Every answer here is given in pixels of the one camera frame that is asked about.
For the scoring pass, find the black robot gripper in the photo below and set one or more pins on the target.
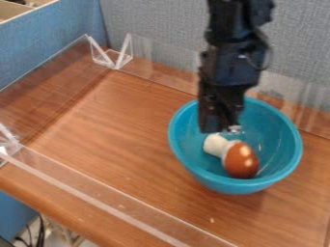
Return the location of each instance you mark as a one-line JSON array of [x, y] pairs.
[[230, 71]]

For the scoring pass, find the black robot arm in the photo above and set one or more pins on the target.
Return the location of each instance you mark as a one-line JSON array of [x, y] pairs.
[[235, 21]]

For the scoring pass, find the clear acrylic back barrier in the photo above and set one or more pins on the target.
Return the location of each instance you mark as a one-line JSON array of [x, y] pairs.
[[171, 65]]

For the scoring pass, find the brown and white toy mushroom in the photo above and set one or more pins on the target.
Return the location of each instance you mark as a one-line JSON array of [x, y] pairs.
[[239, 160]]

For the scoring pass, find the clear acrylic front barrier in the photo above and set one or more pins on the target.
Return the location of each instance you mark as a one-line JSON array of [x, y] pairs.
[[151, 220]]

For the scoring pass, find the blue plastic bowl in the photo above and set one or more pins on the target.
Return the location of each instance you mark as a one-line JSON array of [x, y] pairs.
[[268, 131]]

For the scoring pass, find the blue partition panel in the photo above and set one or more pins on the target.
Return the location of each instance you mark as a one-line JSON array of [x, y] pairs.
[[35, 36]]

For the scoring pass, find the clear acrylic barrier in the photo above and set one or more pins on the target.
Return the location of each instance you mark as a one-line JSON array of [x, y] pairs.
[[171, 65], [151, 220]]

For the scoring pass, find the clear acrylic corner bracket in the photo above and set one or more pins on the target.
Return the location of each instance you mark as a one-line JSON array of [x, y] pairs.
[[114, 59]]

